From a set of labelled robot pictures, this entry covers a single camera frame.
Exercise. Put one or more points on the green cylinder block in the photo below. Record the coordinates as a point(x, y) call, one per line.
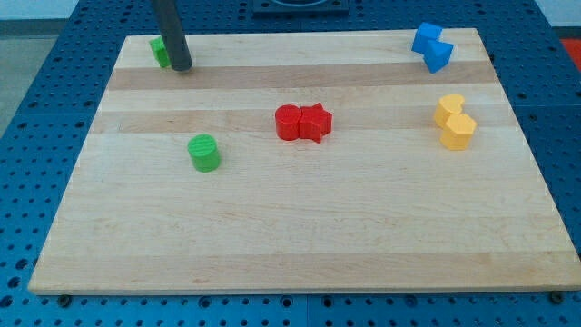
point(204, 153)

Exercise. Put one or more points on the blue triangle block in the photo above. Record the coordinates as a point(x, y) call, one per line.
point(437, 55)

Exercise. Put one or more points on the grey cylindrical robot arm rod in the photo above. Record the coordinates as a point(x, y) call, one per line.
point(172, 34)

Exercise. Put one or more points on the red cylinder block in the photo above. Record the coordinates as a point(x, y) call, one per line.
point(287, 118)

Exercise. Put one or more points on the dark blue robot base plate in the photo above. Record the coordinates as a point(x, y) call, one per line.
point(299, 7)

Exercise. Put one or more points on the yellow heart block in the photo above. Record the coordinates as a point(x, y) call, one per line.
point(448, 105)

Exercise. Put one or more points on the light wooden board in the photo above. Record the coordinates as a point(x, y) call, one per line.
point(379, 205)

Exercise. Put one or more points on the yellow hexagon block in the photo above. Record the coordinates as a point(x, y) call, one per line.
point(458, 131)

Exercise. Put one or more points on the red star block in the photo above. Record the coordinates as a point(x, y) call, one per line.
point(315, 122)

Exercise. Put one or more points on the green block behind rod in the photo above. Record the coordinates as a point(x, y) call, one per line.
point(159, 51)

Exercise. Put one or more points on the blue cube block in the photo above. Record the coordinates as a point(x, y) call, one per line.
point(425, 32)

